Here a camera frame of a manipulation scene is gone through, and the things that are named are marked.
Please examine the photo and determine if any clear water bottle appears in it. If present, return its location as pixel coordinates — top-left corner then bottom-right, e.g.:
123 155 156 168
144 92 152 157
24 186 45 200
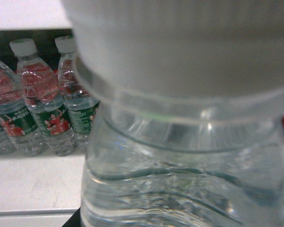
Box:
62 0 284 227

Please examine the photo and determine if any water bottle far left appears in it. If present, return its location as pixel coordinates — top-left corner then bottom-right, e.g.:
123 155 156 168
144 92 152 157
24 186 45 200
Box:
55 35 99 152

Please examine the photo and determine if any water bottle barcode label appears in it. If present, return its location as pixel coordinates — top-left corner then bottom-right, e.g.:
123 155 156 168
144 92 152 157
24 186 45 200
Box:
9 38 76 157

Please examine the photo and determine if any white metal shelf board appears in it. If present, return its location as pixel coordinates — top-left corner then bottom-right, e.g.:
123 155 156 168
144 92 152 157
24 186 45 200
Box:
0 151 85 227

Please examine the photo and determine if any water bottle centre row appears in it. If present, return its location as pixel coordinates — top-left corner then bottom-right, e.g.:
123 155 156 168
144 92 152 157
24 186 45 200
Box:
0 61 46 157

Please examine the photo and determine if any upper white shelf board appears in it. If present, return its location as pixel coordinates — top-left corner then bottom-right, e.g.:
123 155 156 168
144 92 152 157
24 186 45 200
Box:
0 0 71 31

